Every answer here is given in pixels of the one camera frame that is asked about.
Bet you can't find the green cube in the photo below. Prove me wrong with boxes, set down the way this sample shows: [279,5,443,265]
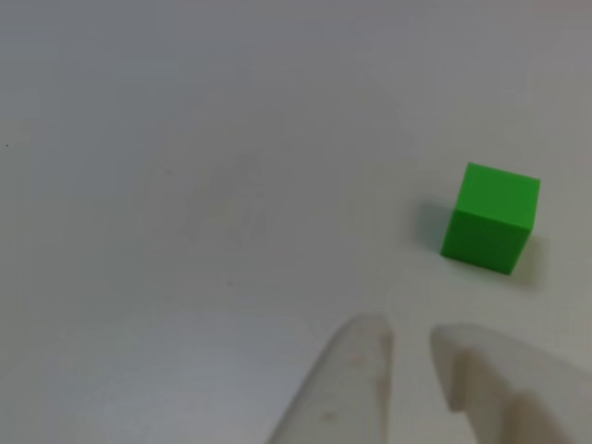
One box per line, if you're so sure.
[438,161,542,278]

